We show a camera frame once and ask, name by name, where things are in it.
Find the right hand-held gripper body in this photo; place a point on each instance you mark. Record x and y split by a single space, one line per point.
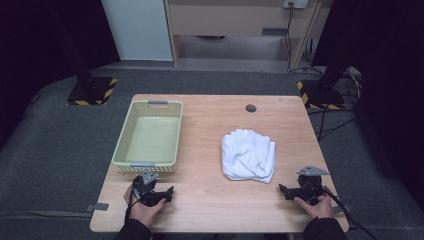
310 190

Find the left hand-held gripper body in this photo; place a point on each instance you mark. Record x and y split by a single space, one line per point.
146 195

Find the white cloth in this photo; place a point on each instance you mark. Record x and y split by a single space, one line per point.
248 156

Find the pale yellow plastic basket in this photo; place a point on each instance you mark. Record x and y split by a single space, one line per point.
151 140

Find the person's left hand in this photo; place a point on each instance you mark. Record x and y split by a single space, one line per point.
143 213

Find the person's right hand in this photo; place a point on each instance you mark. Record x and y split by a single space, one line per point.
320 210

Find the grey tape piece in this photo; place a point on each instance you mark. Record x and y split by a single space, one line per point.
340 209
99 207

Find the striped stand base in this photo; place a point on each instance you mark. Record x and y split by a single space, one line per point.
96 91
320 96

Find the black stand pole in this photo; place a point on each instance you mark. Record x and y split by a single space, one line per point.
81 63
333 75

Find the white panel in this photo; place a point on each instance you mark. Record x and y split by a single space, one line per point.
136 30

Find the wooden cabinet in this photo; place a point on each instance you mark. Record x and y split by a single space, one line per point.
230 20

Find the white power strip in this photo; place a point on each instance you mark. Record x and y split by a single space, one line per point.
295 3

